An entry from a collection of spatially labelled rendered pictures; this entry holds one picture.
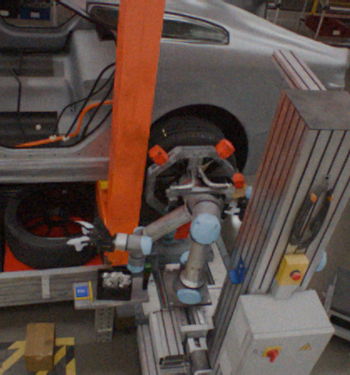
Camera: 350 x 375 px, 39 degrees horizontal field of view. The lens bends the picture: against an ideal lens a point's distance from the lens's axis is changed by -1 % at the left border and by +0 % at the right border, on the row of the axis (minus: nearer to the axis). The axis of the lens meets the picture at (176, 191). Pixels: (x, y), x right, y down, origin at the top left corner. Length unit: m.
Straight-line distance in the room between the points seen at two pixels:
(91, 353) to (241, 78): 1.91
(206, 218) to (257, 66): 1.28
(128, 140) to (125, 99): 0.23
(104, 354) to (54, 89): 1.88
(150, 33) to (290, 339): 1.35
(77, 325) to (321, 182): 2.11
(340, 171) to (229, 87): 1.41
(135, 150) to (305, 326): 1.13
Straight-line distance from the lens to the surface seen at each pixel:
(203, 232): 2.00
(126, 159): 2.47
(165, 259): 3.56
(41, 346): 3.10
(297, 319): 2.06
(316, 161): 1.66
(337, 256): 4.26
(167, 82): 2.89
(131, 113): 2.32
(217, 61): 2.91
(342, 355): 3.65
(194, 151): 2.94
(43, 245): 3.14
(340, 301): 3.46
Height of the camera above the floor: 2.79
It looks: 40 degrees down
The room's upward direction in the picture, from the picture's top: 10 degrees clockwise
